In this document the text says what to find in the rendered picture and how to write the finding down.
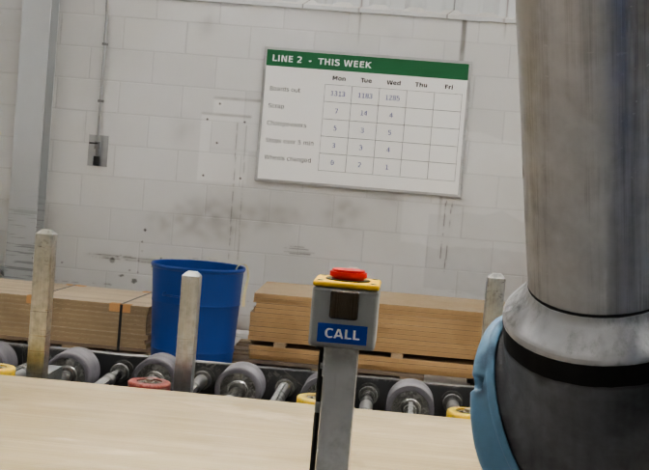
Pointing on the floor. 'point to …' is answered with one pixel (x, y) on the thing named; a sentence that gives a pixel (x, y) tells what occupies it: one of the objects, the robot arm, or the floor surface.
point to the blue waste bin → (164, 303)
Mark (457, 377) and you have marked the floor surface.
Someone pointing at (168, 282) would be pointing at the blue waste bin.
